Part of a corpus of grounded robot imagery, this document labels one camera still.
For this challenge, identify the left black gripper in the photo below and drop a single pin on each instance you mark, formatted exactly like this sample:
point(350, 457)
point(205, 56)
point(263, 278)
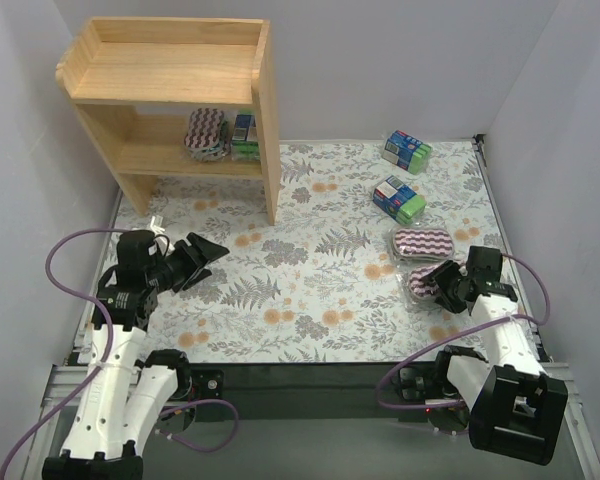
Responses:
point(194, 262)

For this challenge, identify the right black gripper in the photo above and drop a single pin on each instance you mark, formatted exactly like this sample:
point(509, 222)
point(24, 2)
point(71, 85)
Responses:
point(445, 284)

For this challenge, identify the pink wavy sponge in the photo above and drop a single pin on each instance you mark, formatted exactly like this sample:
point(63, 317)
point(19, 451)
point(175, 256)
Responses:
point(419, 288)
point(422, 244)
point(206, 139)

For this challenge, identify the blue green sponge pack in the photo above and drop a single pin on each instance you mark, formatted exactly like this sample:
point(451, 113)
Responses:
point(244, 141)
point(406, 152)
point(398, 200)

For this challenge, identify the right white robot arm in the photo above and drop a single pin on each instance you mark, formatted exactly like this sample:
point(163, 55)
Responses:
point(515, 407)

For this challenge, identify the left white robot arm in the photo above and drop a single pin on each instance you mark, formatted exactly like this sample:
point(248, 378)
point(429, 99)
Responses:
point(122, 398)

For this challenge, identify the wooden two-tier shelf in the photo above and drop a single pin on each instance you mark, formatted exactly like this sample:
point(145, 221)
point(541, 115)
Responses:
point(118, 63)

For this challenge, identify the floral patterned table mat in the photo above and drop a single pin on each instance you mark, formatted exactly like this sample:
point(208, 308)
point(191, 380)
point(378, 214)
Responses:
point(320, 283)

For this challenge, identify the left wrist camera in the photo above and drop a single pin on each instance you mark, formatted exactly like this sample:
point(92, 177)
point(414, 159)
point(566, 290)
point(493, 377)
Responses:
point(155, 225)

